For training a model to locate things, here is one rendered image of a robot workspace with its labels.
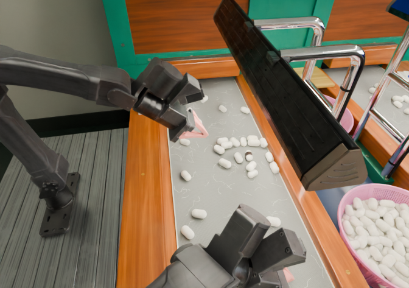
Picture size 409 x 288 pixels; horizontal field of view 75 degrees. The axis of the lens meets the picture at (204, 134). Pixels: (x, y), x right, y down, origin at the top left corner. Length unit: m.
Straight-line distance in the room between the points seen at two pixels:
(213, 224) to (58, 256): 0.38
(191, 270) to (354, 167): 0.23
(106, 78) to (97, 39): 1.31
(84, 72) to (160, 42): 0.52
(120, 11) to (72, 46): 0.95
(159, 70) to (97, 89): 0.13
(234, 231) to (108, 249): 0.41
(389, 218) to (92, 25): 1.69
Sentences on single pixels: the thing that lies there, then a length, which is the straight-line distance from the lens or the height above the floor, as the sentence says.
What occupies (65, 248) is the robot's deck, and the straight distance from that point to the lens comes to 0.79.
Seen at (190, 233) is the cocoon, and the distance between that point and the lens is 0.62.
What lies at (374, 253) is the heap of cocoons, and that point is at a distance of 0.72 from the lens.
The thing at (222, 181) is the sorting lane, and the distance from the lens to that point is 0.73.
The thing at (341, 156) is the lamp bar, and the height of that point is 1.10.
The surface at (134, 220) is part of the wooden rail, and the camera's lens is 0.65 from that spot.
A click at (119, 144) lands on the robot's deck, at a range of 0.97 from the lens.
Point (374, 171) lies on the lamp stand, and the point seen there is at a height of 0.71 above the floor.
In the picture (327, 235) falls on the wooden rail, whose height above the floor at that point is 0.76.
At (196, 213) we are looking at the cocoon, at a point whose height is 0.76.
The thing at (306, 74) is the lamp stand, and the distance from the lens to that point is 0.72.
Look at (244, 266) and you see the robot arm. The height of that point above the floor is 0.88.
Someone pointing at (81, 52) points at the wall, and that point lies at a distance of 1.91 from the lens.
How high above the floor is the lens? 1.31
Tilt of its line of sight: 42 degrees down
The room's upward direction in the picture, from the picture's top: straight up
